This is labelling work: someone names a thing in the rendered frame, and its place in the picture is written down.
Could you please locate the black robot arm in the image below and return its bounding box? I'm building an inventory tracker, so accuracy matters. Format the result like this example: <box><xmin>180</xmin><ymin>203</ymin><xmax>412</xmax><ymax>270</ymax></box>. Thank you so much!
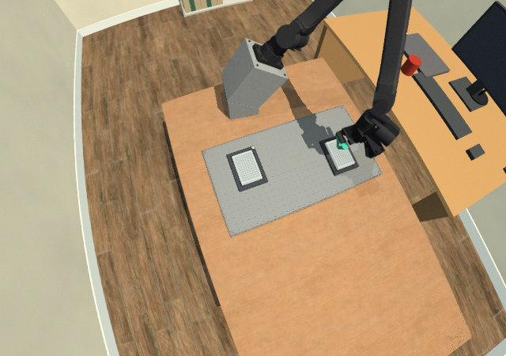
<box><xmin>252</xmin><ymin>0</ymin><xmax>413</xmax><ymax>158</ymax></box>

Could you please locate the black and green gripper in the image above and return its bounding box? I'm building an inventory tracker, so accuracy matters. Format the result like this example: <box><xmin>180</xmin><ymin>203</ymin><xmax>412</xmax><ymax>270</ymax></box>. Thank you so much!
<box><xmin>335</xmin><ymin>121</ymin><xmax>370</xmax><ymax>150</ymax></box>

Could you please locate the white well plate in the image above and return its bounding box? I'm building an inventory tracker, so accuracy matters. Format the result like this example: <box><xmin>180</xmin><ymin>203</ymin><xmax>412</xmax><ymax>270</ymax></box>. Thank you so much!
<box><xmin>232</xmin><ymin>150</ymin><xmax>262</xmax><ymax>186</ymax></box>
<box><xmin>325</xmin><ymin>139</ymin><xmax>355</xmax><ymax>170</ymax></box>

